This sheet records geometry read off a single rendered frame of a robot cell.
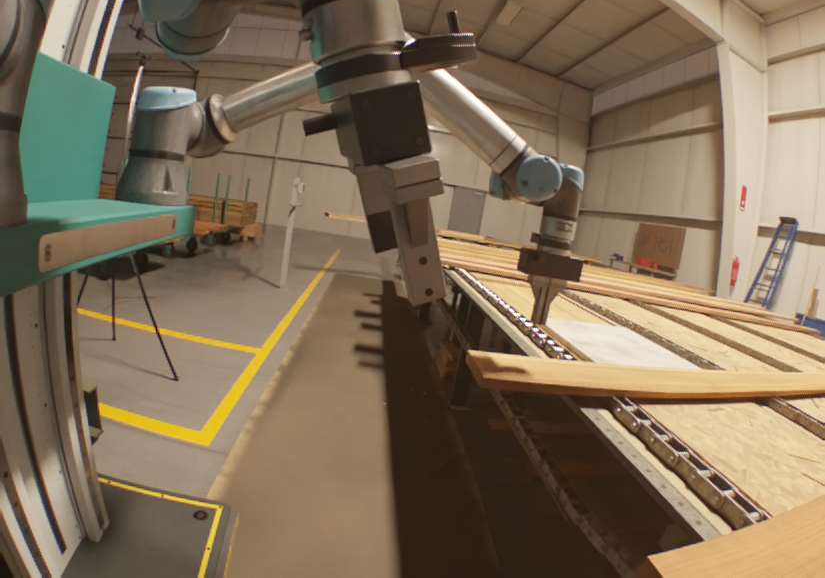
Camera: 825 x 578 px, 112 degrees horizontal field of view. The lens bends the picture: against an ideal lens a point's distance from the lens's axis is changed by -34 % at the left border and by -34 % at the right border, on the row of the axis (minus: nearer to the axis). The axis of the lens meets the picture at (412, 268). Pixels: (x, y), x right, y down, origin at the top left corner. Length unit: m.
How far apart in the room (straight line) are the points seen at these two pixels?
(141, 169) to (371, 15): 0.60
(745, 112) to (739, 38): 1.46
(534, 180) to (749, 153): 7.84
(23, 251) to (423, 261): 0.36
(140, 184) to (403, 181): 0.64
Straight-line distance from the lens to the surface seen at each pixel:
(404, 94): 0.28
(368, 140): 0.28
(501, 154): 0.71
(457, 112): 0.71
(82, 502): 1.08
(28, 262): 0.45
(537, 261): 0.83
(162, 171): 0.83
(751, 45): 9.26
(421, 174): 0.25
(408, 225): 0.28
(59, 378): 0.91
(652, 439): 0.85
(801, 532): 0.68
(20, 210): 0.45
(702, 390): 1.18
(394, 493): 1.86
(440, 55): 0.33
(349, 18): 0.31
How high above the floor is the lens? 1.17
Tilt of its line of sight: 8 degrees down
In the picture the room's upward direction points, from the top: 10 degrees clockwise
